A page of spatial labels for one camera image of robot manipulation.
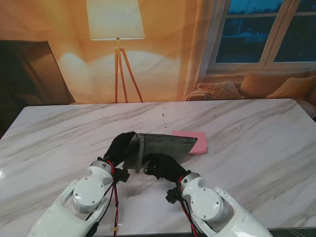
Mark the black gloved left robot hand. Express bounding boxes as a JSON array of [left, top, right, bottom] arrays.
[[102, 131, 136, 168]]

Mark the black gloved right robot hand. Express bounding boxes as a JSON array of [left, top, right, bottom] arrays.
[[144, 153, 188, 183]]

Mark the grey fabric storage pouch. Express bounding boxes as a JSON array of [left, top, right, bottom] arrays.
[[122, 132, 199, 174]]

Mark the pink blue-backed paper sheet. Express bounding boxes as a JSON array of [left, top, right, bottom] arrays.
[[172, 130, 208, 156]]

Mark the beige knit cushion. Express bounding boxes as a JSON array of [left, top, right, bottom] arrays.
[[197, 80, 244, 100]]

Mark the cream sheer curtain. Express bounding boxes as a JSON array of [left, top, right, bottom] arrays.
[[181, 0, 232, 101]]

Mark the plain orange cushion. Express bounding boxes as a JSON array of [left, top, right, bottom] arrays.
[[240, 72, 309, 99]]

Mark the tripod floor lamp white shade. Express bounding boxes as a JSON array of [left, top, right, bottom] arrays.
[[86, 0, 146, 103]]

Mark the orange knit cushion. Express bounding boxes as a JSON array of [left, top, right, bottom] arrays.
[[266, 75, 316, 100]]

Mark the white framed night window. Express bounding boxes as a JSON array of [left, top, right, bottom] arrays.
[[213, 0, 316, 72]]

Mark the beige sofa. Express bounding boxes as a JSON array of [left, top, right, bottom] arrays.
[[185, 71, 316, 119]]

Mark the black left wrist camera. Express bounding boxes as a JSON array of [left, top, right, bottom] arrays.
[[115, 167, 131, 184]]

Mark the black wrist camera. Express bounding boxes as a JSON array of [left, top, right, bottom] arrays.
[[164, 187, 182, 204], [115, 167, 131, 184]]

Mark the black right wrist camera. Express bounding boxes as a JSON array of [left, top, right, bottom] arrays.
[[164, 187, 182, 204]]

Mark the red black left arm cable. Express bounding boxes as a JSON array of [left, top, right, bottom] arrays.
[[85, 161, 120, 233]]

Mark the red black arm cable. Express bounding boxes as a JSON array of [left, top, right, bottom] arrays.
[[85, 161, 120, 233], [179, 197, 200, 237]]

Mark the red black right arm cable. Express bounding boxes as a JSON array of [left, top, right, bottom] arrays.
[[179, 197, 200, 237]]

